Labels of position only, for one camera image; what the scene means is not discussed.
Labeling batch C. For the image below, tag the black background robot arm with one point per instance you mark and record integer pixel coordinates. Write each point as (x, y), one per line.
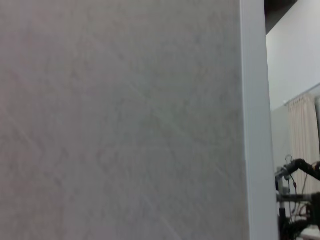
(306, 166)

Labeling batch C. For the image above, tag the grey metal equipment stand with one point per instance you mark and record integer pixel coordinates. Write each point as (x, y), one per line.
(282, 190)

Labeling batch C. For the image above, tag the beige curtain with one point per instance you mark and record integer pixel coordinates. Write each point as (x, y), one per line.
(301, 135)

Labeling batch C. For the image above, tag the white partition frame post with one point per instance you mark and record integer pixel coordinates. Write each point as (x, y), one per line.
(257, 125)

